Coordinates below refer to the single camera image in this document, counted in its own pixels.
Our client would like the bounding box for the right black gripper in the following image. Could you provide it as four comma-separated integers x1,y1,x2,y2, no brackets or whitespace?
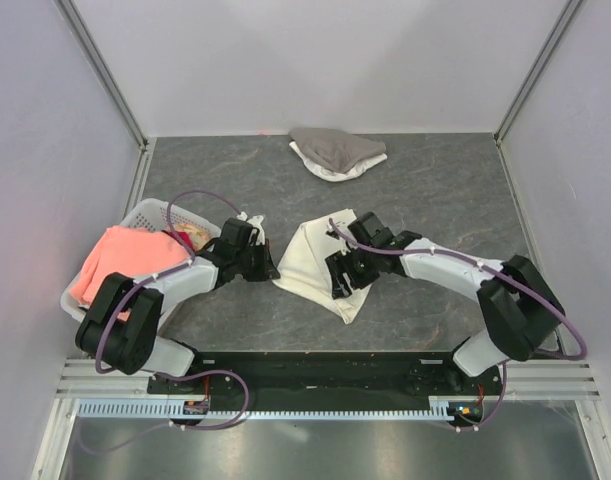
323,242,379,300

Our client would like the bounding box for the white cloth napkin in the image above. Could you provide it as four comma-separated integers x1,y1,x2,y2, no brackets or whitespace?
274,209,370,325

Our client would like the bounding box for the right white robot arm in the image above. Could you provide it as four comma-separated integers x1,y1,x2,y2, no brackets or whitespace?
325,212,565,394

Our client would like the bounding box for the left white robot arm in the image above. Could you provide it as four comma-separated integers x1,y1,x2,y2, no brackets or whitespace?
75,215,279,393

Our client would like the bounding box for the red item in basket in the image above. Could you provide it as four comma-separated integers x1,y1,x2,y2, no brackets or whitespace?
164,223,211,253

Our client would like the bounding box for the white folded cloth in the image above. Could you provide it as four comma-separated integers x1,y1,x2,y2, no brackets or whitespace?
289,142,389,182

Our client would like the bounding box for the white plastic basket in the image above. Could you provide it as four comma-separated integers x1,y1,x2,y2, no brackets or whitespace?
60,198,221,322

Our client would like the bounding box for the grey folded cloth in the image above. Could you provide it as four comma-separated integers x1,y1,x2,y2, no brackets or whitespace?
289,127,386,173

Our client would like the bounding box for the pink cloth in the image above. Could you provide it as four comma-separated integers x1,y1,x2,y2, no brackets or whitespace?
69,225,189,306

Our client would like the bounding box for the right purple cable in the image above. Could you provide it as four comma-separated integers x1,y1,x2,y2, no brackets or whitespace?
327,217,588,436

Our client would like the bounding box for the purple cable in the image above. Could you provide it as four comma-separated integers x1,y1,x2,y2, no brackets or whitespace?
94,190,251,375
327,217,588,436

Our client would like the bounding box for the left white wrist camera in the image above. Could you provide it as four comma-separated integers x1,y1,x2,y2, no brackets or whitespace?
237,211,266,245

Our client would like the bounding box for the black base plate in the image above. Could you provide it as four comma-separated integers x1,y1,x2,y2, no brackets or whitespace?
147,351,501,412

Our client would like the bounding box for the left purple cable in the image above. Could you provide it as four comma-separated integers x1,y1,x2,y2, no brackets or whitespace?
94,190,251,375

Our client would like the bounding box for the white cable duct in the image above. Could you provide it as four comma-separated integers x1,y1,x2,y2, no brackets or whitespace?
78,395,455,422

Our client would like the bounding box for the left aluminium frame post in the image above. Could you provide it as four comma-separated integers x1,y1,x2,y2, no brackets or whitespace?
54,0,149,150

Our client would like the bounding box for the aluminium frame post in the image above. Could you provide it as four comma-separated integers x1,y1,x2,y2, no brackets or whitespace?
493,0,586,146
54,0,149,150

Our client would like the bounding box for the right aluminium frame post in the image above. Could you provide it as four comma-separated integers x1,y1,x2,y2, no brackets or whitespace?
493,0,586,146

